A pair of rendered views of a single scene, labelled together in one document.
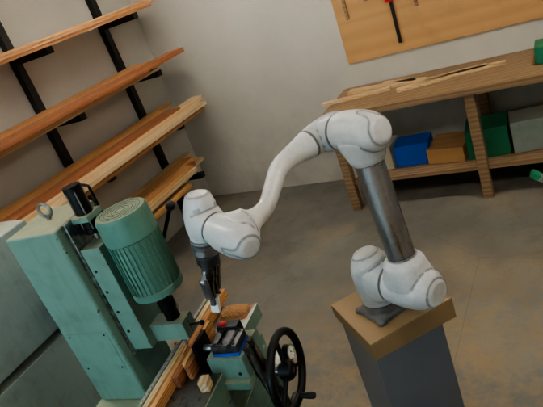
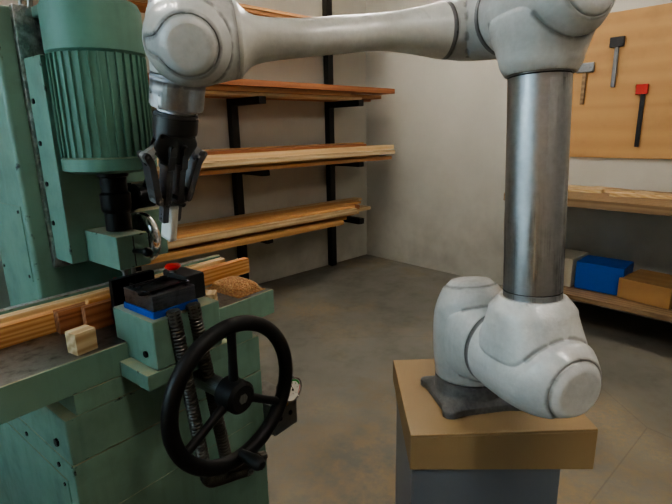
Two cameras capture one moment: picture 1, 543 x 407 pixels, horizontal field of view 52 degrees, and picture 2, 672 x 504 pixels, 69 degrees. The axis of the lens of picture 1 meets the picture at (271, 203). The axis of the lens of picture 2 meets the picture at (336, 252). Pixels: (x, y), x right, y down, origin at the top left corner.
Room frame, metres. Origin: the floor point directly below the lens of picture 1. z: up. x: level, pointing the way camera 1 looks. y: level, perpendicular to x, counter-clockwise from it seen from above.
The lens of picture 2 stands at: (0.80, -0.21, 1.27)
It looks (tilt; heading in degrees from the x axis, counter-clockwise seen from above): 14 degrees down; 13
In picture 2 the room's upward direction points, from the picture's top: 1 degrees counter-clockwise
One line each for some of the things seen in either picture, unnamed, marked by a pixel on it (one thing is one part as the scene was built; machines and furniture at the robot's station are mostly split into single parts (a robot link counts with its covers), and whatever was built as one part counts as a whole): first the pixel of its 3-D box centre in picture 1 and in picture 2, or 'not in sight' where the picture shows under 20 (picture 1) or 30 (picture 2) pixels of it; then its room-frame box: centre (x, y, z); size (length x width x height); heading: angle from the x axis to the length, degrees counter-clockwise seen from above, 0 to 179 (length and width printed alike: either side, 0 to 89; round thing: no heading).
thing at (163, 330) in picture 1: (174, 327); (118, 249); (1.68, 0.47, 1.03); 0.14 x 0.07 x 0.09; 64
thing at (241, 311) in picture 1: (233, 310); (235, 283); (1.83, 0.28, 0.91); 0.12 x 0.09 x 0.03; 64
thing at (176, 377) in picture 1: (190, 358); (115, 305); (1.63, 0.46, 0.92); 0.23 x 0.02 x 0.04; 154
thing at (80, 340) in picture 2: (204, 383); (81, 339); (1.47, 0.41, 0.92); 0.04 x 0.03 x 0.04; 161
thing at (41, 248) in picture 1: (97, 304); (52, 181); (1.80, 0.72, 1.16); 0.22 x 0.22 x 0.72; 64
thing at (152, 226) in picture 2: not in sight; (144, 236); (1.84, 0.52, 1.02); 0.12 x 0.03 x 0.12; 64
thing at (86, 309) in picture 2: (199, 355); (125, 306); (1.62, 0.42, 0.92); 0.17 x 0.02 x 0.05; 154
